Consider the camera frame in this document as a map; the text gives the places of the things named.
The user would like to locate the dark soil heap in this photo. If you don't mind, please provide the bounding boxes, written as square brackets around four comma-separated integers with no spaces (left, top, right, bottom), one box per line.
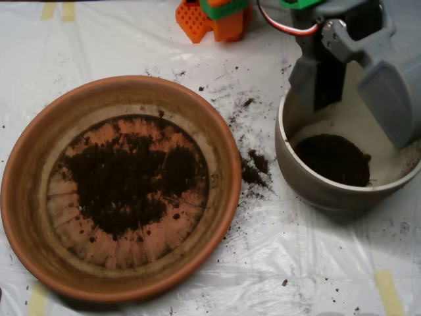
[294,134,373,187]

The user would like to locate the dark soil pile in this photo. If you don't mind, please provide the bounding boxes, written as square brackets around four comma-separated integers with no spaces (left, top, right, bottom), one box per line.
[61,131,205,241]

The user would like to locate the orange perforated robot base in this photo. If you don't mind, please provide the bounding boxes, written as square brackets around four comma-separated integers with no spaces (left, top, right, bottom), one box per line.
[176,0,254,44]

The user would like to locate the spilled soil clump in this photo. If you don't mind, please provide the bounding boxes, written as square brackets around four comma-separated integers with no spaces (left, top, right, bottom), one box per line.
[241,148,272,188]

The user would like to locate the white plant pot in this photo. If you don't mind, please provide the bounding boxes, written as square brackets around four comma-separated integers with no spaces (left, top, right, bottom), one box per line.
[274,57,421,212]

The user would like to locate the terracotta plant saucer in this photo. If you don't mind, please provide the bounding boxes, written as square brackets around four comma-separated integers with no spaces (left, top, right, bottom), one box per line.
[0,74,243,303]

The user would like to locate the clear plastic cover sheet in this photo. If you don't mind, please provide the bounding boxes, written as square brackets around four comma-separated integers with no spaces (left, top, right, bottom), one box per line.
[0,0,421,316]

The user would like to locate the beige masking tape strip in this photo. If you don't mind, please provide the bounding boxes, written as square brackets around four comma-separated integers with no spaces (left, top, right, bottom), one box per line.
[27,281,49,316]
[41,2,57,21]
[374,269,406,316]
[62,2,77,22]

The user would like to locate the red and white servo cable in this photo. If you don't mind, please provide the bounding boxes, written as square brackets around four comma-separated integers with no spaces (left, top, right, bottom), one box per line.
[256,0,320,36]

